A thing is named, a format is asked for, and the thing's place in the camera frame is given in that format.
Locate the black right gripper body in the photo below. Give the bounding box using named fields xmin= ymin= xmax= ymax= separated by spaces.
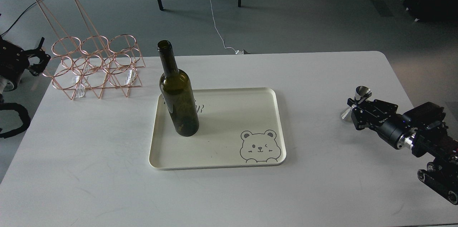
xmin=351 ymin=100 xmax=407 ymax=149

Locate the silver metal jigger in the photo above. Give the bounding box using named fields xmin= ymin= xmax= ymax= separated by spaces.
xmin=340 ymin=86 xmax=372 ymax=123

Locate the dark green wine bottle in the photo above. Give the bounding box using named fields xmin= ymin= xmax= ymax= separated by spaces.
xmin=157 ymin=40 xmax=199 ymax=137

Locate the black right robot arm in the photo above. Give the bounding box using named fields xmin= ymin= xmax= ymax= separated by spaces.
xmin=347 ymin=98 xmax=458 ymax=205

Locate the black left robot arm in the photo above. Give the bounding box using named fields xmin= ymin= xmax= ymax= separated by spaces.
xmin=0 ymin=37 xmax=51 ymax=93

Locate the cream bear serving tray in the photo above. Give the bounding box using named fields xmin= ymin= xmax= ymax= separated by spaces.
xmin=149 ymin=88 xmax=287 ymax=170

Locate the white floor cable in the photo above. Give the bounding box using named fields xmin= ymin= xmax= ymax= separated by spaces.
xmin=203 ymin=0 xmax=244 ymax=55

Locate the copper wire wine rack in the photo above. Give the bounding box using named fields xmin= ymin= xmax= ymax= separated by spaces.
xmin=35 ymin=0 xmax=146 ymax=100

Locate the black braided left cable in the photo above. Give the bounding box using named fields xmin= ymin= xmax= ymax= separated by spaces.
xmin=0 ymin=102 xmax=31 ymax=139

